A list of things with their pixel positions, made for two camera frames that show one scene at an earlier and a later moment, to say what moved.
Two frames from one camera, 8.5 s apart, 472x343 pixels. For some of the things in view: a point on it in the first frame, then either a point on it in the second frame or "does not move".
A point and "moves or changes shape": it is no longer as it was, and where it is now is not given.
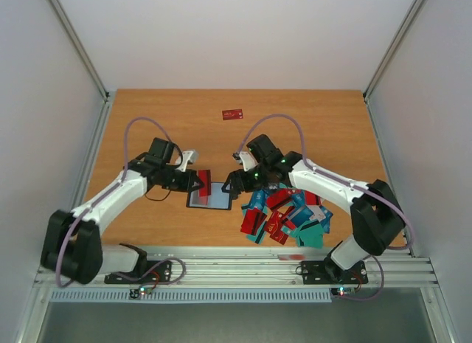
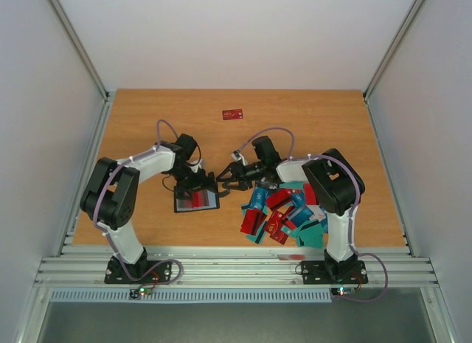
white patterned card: x=318 y=213 does not move
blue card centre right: x=299 y=199 does not move
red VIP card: x=206 y=191 moves or changes shape
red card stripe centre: x=277 y=198 does not move
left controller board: x=134 y=293 does not move
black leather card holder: x=219 y=199 moves or changes shape
